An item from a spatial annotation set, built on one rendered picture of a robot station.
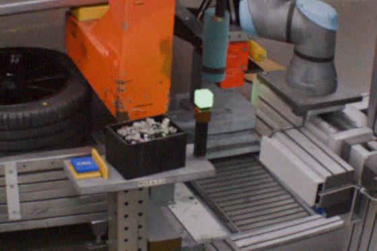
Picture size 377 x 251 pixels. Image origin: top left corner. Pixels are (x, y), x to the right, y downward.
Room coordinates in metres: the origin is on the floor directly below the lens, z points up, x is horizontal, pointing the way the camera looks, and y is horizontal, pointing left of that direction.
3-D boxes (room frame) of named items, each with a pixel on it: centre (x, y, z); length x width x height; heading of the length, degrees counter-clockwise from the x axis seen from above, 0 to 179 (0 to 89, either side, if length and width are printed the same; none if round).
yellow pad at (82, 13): (2.93, 0.38, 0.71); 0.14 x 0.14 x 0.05; 25
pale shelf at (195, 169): (2.24, 0.14, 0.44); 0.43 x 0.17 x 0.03; 115
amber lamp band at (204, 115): (2.33, -0.04, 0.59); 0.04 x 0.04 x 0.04; 25
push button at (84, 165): (2.17, 0.29, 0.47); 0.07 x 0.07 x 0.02; 25
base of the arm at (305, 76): (2.07, -0.32, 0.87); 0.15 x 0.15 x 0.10
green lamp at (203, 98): (2.33, -0.04, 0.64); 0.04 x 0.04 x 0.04; 25
